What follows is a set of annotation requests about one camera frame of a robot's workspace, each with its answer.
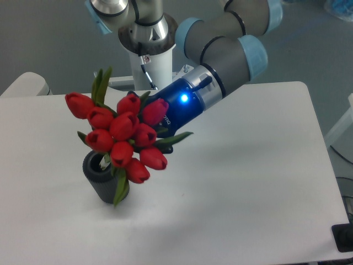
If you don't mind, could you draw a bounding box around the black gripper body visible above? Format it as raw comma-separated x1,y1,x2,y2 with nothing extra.
148,78,206,138

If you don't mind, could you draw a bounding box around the red tulip bouquet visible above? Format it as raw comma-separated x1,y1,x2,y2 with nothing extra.
65,66,194,208

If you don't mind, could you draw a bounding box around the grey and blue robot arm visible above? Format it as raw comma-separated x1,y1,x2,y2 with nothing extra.
85,1,283,153

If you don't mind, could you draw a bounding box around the black ribbed vase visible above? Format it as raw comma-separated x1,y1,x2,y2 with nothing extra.
82,151,130,205

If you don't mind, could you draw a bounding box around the white chair on left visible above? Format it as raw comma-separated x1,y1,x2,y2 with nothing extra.
1,72,53,98

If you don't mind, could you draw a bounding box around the white furniture on right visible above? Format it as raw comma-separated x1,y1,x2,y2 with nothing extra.
324,94,352,149

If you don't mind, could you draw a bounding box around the blue plastic bag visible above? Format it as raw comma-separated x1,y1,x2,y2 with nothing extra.
324,0,352,22

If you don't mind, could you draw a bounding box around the black box at table edge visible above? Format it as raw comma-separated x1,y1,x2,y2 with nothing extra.
331,224,352,253

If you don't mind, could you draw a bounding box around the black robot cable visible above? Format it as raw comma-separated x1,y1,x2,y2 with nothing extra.
136,41,159,91

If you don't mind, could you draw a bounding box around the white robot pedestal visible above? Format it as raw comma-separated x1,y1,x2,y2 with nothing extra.
93,13,195,94

